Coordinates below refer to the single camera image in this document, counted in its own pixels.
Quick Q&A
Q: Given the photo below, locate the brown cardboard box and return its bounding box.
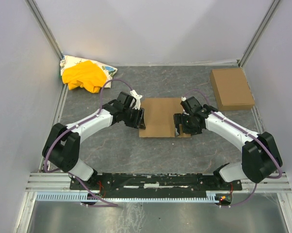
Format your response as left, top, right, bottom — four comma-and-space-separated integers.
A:
139, 98, 183, 138
210, 68, 255, 111

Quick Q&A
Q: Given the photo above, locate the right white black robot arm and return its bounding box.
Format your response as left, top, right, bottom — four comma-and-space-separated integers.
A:
174, 97, 283, 183

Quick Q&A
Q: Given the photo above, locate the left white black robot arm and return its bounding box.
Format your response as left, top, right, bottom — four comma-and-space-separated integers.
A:
42, 90, 146, 182

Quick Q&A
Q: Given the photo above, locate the closed brown cardboard box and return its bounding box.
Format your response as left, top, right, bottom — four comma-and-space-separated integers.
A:
210, 68, 255, 111

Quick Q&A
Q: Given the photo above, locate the yellow crumpled cloth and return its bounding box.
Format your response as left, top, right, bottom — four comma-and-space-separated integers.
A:
62, 61, 107, 93

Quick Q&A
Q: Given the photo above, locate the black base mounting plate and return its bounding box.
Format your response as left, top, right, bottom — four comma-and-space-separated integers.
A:
69, 171, 243, 195

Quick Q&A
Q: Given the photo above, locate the white patterned cloth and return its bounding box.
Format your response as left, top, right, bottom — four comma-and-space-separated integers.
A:
60, 55, 117, 88

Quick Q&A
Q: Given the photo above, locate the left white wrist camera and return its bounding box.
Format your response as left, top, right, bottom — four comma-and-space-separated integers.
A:
130, 90, 143, 110

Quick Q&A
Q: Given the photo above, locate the right aluminium frame post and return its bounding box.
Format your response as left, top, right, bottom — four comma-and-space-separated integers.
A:
238, 0, 282, 67

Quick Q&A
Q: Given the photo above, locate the aluminium frame post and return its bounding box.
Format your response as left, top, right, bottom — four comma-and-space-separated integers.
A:
238, 0, 282, 67
25, 0, 63, 60

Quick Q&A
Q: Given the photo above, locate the aluminium front rail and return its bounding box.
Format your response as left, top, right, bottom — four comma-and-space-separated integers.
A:
25, 173, 292, 193

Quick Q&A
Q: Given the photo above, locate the light blue slotted cable duct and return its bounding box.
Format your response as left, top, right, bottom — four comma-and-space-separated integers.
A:
36, 191, 222, 202

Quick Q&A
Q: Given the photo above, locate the left aluminium frame post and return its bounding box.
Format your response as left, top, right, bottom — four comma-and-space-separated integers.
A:
25, 0, 63, 60

